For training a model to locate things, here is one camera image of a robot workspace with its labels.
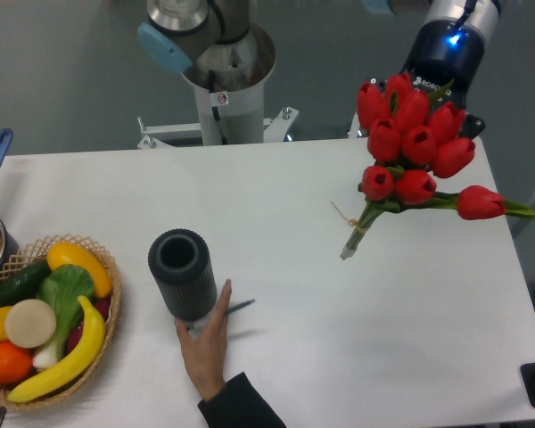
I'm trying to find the red tulip bouquet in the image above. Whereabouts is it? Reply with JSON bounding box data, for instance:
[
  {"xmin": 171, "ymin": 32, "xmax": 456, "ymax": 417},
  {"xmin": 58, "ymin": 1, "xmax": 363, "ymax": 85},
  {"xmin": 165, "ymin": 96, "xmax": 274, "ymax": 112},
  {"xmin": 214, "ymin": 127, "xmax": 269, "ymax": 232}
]
[{"xmin": 340, "ymin": 72, "xmax": 535, "ymax": 259}]

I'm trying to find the dark grey ribbed vase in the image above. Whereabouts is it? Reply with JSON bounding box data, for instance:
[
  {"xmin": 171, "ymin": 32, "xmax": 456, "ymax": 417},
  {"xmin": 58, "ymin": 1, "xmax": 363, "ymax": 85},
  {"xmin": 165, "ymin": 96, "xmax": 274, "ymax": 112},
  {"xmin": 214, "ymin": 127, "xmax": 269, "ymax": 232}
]
[{"xmin": 148, "ymin": 228, "xmax": 217, "ymax": 322}]

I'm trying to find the black sleeved forearm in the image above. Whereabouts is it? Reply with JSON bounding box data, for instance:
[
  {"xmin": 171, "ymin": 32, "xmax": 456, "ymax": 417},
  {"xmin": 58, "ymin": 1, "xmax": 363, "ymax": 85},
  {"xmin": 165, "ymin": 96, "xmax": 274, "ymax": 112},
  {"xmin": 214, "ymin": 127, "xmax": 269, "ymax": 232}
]
[{"xmin": 198, "ymin": 372, "xmax": 286, "ymax": 428}]

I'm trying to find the silver robot arm with blue light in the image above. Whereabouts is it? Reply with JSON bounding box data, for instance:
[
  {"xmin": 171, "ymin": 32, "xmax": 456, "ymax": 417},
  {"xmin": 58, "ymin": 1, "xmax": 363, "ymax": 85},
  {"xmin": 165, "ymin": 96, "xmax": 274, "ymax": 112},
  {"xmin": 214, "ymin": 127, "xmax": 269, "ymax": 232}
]
[{"xmin": 363, "ymin": 0, "xmax": 506, "ymax": 111}]

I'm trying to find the grey robot arm base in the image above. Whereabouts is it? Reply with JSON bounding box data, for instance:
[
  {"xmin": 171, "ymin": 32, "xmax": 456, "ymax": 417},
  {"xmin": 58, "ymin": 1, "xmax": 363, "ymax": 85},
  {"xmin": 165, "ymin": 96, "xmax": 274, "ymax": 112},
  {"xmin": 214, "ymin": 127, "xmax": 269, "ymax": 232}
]
[{"xmin": 137, "ymin": 1, "xmax": 276, "ymax": 145}]

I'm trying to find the person's bare hand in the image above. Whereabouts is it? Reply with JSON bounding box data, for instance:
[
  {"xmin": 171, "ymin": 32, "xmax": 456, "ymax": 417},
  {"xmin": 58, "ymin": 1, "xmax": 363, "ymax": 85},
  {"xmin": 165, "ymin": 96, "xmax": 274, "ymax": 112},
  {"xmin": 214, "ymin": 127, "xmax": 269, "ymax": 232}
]
[{"xmin": 174, "ymin": 279, "xmax": 232, "ymax": 401}]

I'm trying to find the black pen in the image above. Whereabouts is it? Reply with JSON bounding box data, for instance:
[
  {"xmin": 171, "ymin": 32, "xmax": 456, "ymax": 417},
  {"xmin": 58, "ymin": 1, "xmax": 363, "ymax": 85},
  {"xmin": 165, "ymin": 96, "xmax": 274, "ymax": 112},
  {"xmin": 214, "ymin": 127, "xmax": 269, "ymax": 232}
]
[{"xmin": 225, "ymin": 299, "xmax": 256, "ymax": 317}]

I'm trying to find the dark red vegetable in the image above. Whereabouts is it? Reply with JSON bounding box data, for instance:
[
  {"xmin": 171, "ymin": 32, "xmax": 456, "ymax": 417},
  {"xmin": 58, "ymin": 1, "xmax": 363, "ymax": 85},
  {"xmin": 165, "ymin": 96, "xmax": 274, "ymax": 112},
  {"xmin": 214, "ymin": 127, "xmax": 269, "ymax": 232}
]
[{"xmin": 66, "ymin": 297, "xmax": 111, "ymax": 354}]

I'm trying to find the yellow squash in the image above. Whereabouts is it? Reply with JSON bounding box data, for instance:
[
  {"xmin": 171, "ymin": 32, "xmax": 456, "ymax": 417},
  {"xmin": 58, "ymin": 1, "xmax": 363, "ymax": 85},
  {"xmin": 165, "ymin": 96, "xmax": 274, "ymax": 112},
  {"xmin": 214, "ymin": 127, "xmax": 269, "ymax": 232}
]
[{"xmin": 46, "ymin": 241, "xmax": 112, "ymax": 299}]

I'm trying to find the green bok choy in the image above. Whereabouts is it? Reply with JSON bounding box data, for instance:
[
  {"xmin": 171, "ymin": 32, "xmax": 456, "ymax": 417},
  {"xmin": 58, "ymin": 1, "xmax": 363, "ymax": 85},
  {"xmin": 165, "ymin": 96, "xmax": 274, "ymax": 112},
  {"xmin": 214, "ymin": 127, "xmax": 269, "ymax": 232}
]
[{"xmin": 33, "ymin": 264, "xmax": 95, "ymax": 371}]

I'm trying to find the woven wicker basket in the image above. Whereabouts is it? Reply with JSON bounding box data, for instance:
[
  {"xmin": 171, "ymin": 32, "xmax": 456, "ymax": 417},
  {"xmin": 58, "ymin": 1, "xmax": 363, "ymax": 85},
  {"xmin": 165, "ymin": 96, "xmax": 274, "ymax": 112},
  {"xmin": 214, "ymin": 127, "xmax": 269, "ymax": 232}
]
[{"xmin": 0, "ymin": 234, "xmax": 121, "ymax": 411}]

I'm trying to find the yellow banana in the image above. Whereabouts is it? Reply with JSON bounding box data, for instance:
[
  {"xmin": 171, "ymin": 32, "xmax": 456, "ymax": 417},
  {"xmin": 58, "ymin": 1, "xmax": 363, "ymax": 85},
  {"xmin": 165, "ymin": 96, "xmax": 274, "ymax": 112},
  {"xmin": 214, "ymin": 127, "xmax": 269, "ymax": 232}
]
[{"xmin": 7, "ymin": 295, "xmax": 105, "ymax": 403}]

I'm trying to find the green cucumber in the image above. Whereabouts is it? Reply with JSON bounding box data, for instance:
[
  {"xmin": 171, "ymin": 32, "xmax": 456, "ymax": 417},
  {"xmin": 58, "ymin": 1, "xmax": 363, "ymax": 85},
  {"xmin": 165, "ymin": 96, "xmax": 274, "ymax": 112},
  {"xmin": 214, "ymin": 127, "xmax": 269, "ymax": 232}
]
[{"xmin": 0, "ymin": 259, "xmax": 51, "ymax": 308}]

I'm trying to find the beige round disc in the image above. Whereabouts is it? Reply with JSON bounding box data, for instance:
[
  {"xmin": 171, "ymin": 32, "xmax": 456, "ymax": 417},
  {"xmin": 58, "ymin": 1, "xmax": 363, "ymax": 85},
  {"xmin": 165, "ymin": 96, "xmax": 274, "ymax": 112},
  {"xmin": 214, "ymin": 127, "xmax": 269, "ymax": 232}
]
[{"xmin": 4, "ymin": 299, "xmax": 57, "ymax": 349}]

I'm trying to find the orange fruit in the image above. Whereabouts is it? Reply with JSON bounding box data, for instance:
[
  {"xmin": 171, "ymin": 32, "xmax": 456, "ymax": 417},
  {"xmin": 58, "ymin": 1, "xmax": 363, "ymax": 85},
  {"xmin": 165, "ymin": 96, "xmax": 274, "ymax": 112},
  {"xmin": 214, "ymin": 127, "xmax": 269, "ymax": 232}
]
[{"xmin": 0, "ymin": 342, "xmax": 33, "ymax": 385}]

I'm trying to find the white metal mounting frame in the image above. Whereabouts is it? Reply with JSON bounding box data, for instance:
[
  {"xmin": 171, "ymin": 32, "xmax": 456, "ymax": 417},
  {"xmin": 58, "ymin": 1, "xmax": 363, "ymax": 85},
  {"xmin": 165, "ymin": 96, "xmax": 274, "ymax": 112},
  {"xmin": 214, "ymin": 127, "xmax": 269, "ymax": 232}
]
[{"xmin": 136, "ymin": 106, "xmax": 300, "ymax": 150}]

